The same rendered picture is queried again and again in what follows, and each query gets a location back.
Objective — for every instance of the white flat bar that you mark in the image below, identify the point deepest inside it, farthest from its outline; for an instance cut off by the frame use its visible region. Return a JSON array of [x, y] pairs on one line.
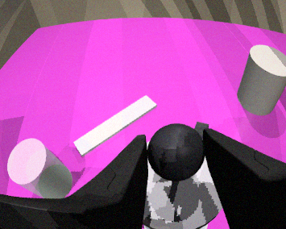
[[114, 125]]

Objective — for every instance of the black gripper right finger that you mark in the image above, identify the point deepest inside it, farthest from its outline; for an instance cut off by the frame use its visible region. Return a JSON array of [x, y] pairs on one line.
[[250, 185]]

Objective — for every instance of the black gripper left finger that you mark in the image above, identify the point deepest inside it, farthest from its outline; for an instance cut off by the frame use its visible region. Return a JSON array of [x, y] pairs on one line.
[[114, 199]]

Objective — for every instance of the french press coffee maker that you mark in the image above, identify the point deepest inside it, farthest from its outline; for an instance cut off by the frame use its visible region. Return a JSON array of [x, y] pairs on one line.
[[180, 191]]

